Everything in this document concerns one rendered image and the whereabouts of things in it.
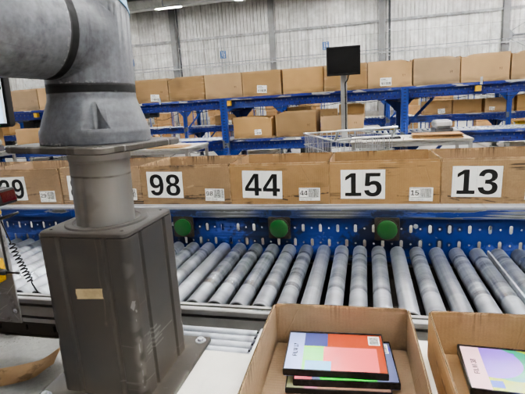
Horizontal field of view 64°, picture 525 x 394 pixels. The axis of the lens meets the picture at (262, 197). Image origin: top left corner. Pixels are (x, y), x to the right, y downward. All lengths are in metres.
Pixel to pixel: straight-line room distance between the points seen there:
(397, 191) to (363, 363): 0.88
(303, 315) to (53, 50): 0.68
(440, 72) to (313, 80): 1.64
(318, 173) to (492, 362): 0.93
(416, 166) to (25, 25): 1.28
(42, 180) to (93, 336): 1.34
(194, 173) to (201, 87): 4.87
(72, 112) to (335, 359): 0.64
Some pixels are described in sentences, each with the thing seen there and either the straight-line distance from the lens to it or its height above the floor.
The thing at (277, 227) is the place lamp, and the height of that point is 0.82.
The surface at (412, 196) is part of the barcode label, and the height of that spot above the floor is 0.92.
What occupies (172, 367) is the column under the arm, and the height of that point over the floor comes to 0.76.
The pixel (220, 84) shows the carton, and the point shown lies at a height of 1.58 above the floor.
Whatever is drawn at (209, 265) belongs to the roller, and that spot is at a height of 0.74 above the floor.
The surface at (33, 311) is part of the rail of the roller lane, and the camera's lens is 1.49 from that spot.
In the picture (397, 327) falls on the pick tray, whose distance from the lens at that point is 0.95.
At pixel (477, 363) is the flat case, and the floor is 0.80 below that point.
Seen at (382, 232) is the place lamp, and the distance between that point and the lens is 1.56.
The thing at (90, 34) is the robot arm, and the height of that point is 1.39.
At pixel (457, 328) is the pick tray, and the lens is 0.96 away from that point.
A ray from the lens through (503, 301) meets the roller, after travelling 1.29.
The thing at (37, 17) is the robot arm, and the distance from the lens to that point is 0.69.
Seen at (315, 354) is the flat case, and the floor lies 0.80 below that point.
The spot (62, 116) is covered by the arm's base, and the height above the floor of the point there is 1.27.
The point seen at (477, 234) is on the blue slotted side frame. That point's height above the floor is 0.79.
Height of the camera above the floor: 1.27
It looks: 12 degrees down
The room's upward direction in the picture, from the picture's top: 3 degrees counter-clockwise
